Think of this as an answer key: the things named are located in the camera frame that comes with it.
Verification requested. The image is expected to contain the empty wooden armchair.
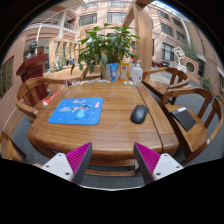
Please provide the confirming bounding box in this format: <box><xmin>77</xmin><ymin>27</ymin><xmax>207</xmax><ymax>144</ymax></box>
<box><xmin>141</xmin><ymin>66</ymin><xmax>190</xmax><ymax>101</ymax></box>

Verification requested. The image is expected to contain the dark bust statue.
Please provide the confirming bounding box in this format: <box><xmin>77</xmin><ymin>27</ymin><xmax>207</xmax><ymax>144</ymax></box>
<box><xmin>25</xmin><ymin>40</ymin><xmax>38</xmax><ymax>60</ymax></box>

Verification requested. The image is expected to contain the wooden armchair with black notebook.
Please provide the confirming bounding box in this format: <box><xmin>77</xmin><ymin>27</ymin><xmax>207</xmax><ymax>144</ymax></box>
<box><xmin>159</xmin><ymin>86</ymin><xmax>224</xmax><ymax>167</ymax></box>

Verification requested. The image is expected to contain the white geometric sculpture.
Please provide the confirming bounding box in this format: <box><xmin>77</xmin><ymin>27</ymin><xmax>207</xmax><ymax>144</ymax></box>
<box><xmin>172</xmin><ymin>45</ymin><xmax>188</xmax><ymax>66</ymax></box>

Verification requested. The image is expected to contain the red wooden podium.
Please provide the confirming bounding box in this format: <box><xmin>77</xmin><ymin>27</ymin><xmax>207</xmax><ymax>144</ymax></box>
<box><xmin>15</xmin><ymin>53</ymin><xmax>49</xmax><ymax>101</ymax></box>

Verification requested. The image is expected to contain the wooden chair behind plant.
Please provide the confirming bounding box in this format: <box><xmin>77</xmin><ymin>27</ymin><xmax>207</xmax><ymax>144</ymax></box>
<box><xmin>79</xmin><ymin>64</ymin><xmax>103</xmax><ymax>81</ymax></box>

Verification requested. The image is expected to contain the red and white bag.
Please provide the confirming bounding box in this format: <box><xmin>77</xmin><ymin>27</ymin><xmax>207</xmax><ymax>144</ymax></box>
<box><xmin>42</xmin><ymin>90</ymin><xmax>62</xmax><ymax>107</ymax></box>

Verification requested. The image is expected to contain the black computer mouse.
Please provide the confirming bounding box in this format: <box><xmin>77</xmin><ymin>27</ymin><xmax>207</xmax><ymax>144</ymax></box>
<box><xmin>130</xmin><ymin>104</ymin><xmax>150</xmax><ymax>125</ymax></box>

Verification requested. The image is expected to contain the wooden armchair with red bag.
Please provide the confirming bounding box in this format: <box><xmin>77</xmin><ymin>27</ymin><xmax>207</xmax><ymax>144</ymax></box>
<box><xmin>14</xmin><ymin>77</ymin><xmax>69</xmax><ymax>124</ymax></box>

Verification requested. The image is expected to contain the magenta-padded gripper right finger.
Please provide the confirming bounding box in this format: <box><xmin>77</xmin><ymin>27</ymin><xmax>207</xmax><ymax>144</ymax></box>
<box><xmin>133</xmin><ymin>142</ymin><xmax>185</xmax><ymax>185</ymax></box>

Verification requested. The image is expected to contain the white pump bottle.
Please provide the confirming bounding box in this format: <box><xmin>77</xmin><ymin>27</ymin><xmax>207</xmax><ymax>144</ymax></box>
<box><xmin>132</xmin><ymin>59</ymin><xmax>144</xmax><ymax>84</ymax></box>

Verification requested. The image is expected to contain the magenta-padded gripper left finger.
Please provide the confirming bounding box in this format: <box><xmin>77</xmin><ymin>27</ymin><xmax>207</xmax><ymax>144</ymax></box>
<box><xmin>40</xmin><ymin>142</ymin><xmax>94</xmax><ymax>185</ymax></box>

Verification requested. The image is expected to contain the blue tube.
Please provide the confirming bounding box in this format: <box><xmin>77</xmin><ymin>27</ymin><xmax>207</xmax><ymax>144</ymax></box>
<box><xmin>109</xmin><ymin>62</ymin><xmax>119</xmax><ymax>83</ymax></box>

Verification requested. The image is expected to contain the blue cartoon mouse pad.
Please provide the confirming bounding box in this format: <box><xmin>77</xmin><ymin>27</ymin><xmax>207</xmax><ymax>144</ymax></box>
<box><xmin>48</xmin><ymin>97</ymin><xmax>104</xmax><ymax>126</ymax></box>

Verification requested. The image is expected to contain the green potted plant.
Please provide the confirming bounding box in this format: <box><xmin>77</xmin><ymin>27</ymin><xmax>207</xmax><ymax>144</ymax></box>
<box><xmin>70</xmin><ymin>23</ymin><xmax>141</xmax><ymax>82</ymax></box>

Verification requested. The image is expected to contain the yellow flower plant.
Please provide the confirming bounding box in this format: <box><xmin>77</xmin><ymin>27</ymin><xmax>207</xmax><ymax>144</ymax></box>
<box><xmin>202</xmin><ymin>76</ymin><xmax>212</xmax><ymax>90</ymax></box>

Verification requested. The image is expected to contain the black notebook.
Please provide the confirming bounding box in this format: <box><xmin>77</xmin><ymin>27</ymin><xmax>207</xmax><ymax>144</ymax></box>
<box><xmin>169</xmin><ymin>107</ymin><xmax>198</xmax><ymax>133</ymax></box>

